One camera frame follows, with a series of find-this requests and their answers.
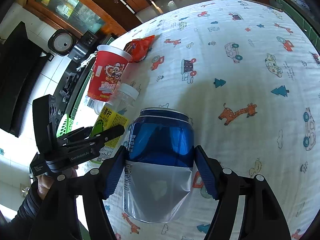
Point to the red label plastic bottle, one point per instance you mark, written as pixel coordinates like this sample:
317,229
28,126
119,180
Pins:
96,105

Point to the person's left hand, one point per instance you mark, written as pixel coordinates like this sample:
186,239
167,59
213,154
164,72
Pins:
45,182

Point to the orange red snack bag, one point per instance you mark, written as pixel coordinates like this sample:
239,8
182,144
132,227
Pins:
138,48

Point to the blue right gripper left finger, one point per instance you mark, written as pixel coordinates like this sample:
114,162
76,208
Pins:
112,169

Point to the cartoon print tablecloth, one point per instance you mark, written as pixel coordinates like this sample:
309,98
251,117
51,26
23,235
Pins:
247,76

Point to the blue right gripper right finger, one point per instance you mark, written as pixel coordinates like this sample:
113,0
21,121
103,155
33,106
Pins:
209,169

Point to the white dish cloth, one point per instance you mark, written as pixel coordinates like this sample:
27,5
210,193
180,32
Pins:
84,63

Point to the red plastic cup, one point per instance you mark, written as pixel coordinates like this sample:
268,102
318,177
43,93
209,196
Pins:
108,68

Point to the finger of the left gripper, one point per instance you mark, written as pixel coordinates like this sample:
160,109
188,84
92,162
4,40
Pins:
76,135
98,141

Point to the black rice cooker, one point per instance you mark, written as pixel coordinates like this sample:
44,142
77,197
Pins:
63,43

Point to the black range hood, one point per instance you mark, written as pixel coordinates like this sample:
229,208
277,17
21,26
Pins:
21,63

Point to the green plastic basket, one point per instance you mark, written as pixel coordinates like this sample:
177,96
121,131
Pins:
65,125

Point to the blue silver drink can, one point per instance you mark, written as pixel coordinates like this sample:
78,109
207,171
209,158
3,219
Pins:
159,166

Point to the person's left forearm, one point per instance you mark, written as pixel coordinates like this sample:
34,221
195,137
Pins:
20,226

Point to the lime label plastic bottle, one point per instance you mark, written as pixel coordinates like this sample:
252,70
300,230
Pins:
119,110

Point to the wooden glass door cabinet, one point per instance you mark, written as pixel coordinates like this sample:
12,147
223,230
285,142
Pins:
101,17

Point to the black gas stove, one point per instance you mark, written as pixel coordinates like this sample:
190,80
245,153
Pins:
70,79

